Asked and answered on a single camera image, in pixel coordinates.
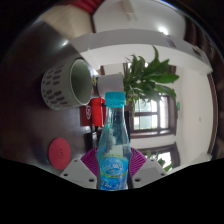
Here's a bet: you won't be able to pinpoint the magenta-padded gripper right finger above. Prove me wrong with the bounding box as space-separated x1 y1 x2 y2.
129 148 168 190

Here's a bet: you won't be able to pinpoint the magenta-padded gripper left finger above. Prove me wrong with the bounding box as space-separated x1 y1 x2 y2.
59 148 100 190

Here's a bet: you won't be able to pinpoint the clear bottle with teal cap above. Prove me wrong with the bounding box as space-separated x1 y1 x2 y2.
96 91 133 191

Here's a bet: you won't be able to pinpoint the flat round red coaster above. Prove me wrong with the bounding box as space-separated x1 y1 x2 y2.
48 137 72 170

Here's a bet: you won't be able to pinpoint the dark wooden glazed door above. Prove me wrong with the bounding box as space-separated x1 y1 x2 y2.
128 93 181 139

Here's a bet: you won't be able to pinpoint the red box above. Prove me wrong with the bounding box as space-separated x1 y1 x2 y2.
79 96 107 128

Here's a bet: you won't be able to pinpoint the grey-green patterned cup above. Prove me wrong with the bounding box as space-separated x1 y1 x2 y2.
40 58 94 111

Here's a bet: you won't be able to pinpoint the bushy potted plant, white pot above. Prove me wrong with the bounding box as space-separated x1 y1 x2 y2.
96 44 180 116

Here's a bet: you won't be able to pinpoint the red carpeted stairs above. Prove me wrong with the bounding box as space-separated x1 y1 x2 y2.
71 0 101 13

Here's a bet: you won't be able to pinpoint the white wall radiator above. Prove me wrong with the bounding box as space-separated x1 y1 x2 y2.
121 0 138 21

